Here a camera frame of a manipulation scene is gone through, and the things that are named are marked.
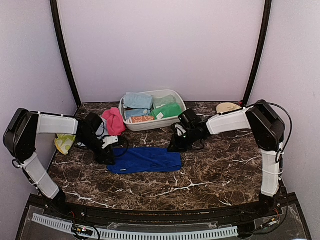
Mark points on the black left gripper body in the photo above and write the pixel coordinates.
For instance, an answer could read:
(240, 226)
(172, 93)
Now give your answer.
(88, 141)

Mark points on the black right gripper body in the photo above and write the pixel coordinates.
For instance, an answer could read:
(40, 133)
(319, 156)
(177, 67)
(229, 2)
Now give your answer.
(186, 142)

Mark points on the dark blue towel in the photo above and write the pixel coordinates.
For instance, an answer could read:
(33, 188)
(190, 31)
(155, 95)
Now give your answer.
(145, 159)

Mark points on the large light blue towel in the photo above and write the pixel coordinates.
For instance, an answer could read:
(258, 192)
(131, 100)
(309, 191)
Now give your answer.
(138, 101)

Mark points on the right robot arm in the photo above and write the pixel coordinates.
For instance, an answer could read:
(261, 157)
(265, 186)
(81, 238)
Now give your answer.
(267, 127)

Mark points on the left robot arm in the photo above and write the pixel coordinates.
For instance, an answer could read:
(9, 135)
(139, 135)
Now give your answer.
(22, 139)

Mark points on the small pale blue cloth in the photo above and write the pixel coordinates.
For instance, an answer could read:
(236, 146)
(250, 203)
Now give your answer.
(102, 130)

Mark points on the yellow lemon print cloth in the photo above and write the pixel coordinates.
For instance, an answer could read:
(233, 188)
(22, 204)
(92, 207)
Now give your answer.
(64, 142)

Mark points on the pink towel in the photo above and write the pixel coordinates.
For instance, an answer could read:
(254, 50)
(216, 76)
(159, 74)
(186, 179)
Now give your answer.
(114, 121)

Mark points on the rolled pale green towel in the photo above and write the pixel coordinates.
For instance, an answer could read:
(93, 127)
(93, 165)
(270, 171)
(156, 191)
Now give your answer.
(159, 102)

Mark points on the rolled light blue towel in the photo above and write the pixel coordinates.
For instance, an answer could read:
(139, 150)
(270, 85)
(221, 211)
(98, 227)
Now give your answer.
(136, 113)

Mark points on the rolled orange patterned towel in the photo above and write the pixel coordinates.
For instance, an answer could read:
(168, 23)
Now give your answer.
(140, 119)

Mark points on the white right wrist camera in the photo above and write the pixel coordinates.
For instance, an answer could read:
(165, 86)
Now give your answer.
(179, 129)

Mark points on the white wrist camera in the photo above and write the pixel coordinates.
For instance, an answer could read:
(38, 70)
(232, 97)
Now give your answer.
(109, 140)
(179, 129)

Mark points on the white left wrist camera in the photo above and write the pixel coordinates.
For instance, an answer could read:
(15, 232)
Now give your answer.
(109, 140)

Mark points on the black front table rail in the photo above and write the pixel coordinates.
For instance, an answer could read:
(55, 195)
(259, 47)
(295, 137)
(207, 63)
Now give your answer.
(290, 212)

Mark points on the white slotted cable duct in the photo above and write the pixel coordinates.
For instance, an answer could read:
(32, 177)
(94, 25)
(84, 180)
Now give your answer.
(122, 231)

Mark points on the black left frame post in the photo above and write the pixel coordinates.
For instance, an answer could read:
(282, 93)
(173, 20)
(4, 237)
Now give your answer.
(63, 52)

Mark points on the black frame post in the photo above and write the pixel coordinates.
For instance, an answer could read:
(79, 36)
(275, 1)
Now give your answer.
(258, 53)
(63, 52)

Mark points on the black right frame post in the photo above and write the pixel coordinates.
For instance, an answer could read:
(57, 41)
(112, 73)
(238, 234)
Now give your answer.
(258, 53)

